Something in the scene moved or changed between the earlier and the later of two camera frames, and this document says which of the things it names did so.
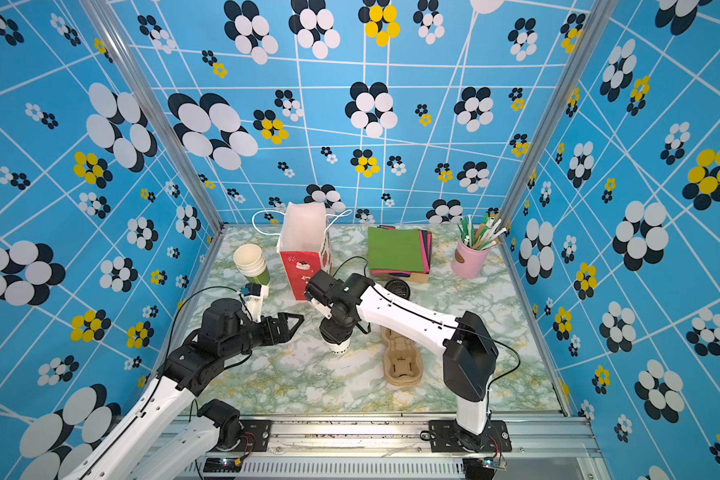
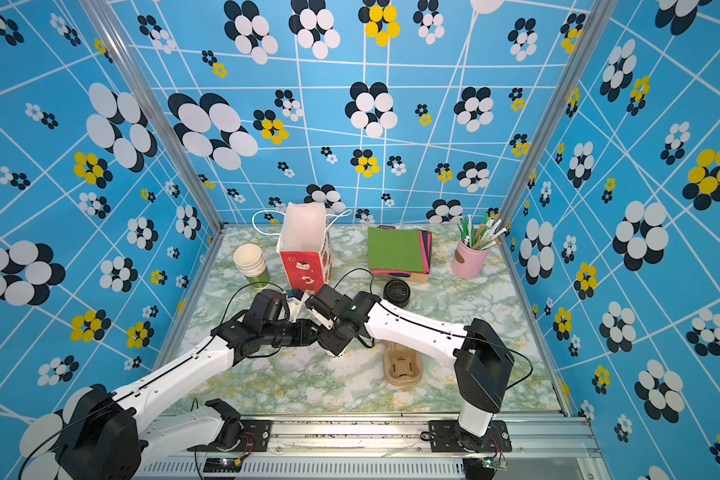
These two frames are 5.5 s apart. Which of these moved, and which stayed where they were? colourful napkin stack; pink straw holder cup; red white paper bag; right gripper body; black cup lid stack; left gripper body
Moved: right gripper body; left gripper body
Stayed: red white paper bag; pink straw holder cup; colourful napkin stack; black cup lid stack
